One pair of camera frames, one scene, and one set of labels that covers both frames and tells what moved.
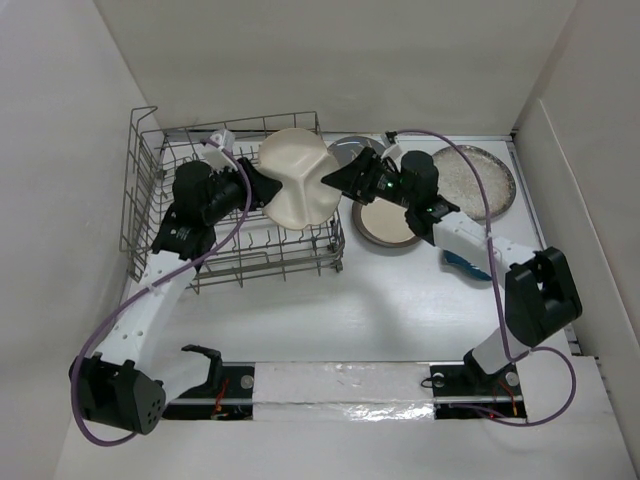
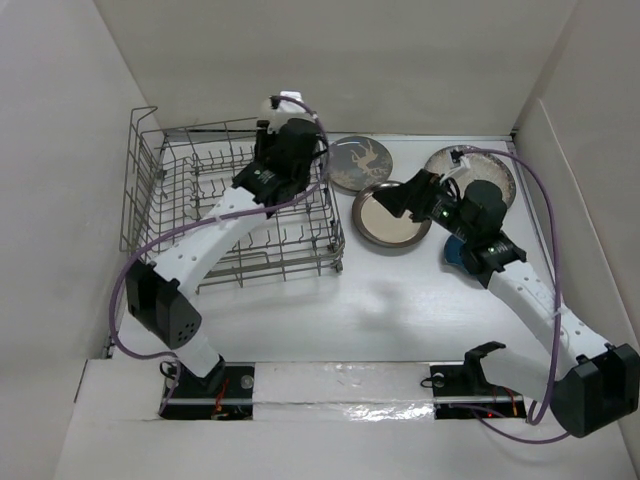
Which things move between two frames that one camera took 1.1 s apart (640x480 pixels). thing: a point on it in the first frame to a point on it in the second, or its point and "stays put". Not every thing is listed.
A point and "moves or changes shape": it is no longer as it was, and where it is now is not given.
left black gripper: (262, 187) to (266, 138)
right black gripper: (350, 180) to (411, 195)
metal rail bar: (338, 399) stays put
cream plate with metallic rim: (383, 222) stays put
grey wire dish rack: (274, 220) stays put
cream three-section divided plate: (300, 161) moves or changes shape
